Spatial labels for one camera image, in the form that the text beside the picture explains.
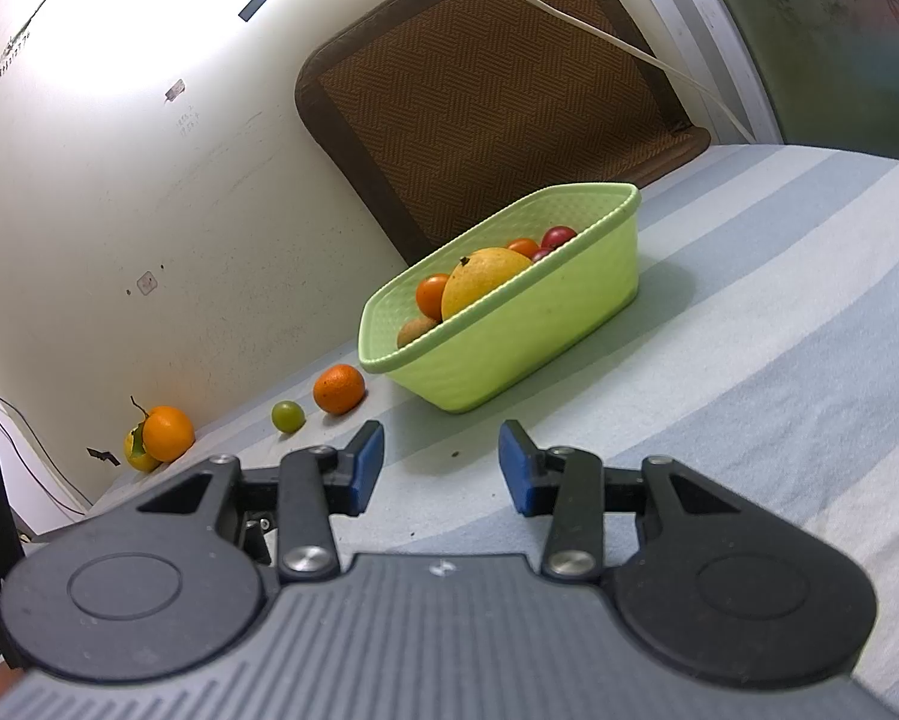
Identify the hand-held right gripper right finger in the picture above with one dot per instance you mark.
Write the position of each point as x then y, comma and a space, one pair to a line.
515, 469

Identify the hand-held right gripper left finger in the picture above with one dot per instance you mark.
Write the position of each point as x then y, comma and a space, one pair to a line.
367, 465

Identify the light green plastic basket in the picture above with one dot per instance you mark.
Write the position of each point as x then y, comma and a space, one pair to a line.
532, 330

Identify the brown longan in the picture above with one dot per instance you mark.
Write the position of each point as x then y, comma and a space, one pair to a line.
417, 332

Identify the small smooth orange tangerine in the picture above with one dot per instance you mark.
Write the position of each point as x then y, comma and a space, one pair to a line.
430, 294

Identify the large yellow grapefruit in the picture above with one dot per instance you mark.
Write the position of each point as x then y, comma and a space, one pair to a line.
487, 281

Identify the red cherry tomato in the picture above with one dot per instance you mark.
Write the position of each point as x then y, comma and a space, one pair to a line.
558, 236
542, 256

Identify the large orange tangerine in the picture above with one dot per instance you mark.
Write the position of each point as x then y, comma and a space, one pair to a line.
339, 388

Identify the green tomato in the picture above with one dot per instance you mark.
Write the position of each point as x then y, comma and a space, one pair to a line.
287, 417

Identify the black tape piece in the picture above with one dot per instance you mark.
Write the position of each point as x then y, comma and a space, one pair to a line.
104, 456

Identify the yellow citrus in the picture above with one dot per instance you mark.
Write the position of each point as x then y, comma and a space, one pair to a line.
138, 459

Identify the orange with stem and leaf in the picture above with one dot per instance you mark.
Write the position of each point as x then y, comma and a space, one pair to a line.
170, 433

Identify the blue white striped bedsheet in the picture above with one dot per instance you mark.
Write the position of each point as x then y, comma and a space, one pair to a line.
719, 315

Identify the brown woven mat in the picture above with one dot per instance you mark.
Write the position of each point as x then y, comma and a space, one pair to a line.
494, 90

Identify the small grey tape piece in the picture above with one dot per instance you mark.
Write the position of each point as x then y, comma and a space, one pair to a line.
173, 90

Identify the white wall plate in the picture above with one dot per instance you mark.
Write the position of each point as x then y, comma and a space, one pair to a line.
147, 283

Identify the window with white frame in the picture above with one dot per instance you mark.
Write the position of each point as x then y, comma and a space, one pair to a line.
719, 37

